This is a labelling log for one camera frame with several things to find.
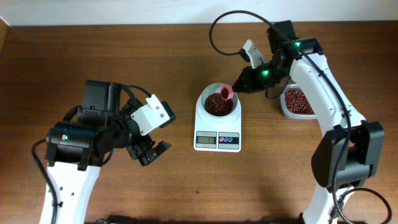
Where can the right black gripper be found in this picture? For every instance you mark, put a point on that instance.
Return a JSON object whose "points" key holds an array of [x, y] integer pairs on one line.
{"points": [[247, 75]]}

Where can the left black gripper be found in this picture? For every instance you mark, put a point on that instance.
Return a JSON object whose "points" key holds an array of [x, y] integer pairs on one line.
{"points": [[145, 144]]}

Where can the red beans pile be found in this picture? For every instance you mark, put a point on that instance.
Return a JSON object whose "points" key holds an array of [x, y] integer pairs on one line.
{"points": [[297, 103]]}

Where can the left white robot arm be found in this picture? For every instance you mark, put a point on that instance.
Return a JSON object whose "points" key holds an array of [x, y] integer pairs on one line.
{"points": [[75, 149]]}

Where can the red beans in bowl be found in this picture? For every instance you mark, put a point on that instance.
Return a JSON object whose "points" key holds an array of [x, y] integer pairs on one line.
{"points": [[216, 106]]}

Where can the clear plastic bean container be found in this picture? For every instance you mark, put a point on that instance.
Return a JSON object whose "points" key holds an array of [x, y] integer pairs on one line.
{"points": [[287, 114]]}

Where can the pink measuring scoop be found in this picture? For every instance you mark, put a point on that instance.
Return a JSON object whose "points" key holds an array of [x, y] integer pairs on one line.
{"points": [[226, 92]]}

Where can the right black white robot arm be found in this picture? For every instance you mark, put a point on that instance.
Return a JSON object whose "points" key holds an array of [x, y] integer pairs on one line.
{"points": [[349, 152]]}

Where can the white digital kitchen scale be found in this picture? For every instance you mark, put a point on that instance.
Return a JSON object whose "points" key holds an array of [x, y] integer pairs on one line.
{"points": [[217, 133]]}

